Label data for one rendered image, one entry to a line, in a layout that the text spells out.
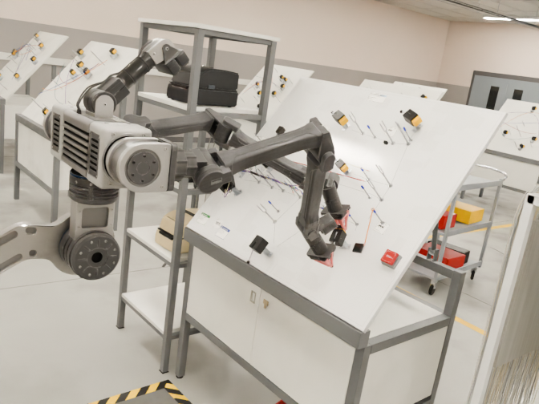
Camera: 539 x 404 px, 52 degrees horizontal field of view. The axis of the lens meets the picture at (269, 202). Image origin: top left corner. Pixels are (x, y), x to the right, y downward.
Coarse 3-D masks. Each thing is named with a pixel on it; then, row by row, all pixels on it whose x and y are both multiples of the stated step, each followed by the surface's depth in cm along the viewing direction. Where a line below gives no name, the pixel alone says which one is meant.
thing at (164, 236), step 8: (192, 208) 317; (168, 216) 303; (184, 216) 301; (192, 216) 301; (160, 224) 305; (168, 224) 300; (184, 224) 293; (160, 232) 301; (168, 232) 300; (160, 240) 302; (168, 240) 296; (184, 240) 295; (168, 248) 297; (184, 248) 296
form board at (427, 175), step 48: (288, 96) 294; (336, 96) 273; (336, 144) 254; (384, 144) 238; (432, 144) 224; (480, 144) 211; (288, 192) 252; (384, 192) 223; (432, 192) 210; (240, 240) 251; (288, 240) 235; (384, 240) 210; (336, 288) 209; (384, 288) 198
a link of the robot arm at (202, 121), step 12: (132, 120) 178; (144, 120) 181; (156, 120) 189; (168, 120) 192; (180, 120) 195; (192, 120) 198; (204, 120) 202; (216, 120) 209; (156, 132) 186; (168, 132) 191; (180, 132) 196; (216, 132) 206; (228, 132) 204
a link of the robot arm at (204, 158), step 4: (196, 152) 143; (200, 152) 144; (204, 152) 146; (208, 152) 147; (200, 156) 142; (204, 156) 143; (208, 156) 145; (200, 160) 141; (204, 160) 142; (208, 160) 144; (212, 160) 145; (200, 164) 141; (204, 164) 142; (208, 164) 143; (216, 164) 145; (200, 168) 142; (196, 172) 142; (192, 176) 143
